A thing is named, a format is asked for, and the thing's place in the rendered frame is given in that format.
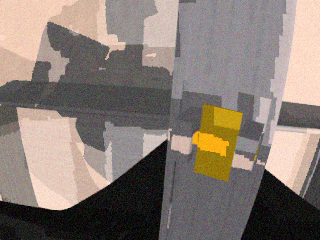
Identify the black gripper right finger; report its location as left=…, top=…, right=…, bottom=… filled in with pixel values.
left=240, top=168, right=320, bottom=240

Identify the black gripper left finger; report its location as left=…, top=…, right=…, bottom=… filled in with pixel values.
left=0, top=139, right=168, bottom=240

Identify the grey rectangular tray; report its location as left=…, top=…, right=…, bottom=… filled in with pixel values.
left=0, top=80, right=320, bottom=211

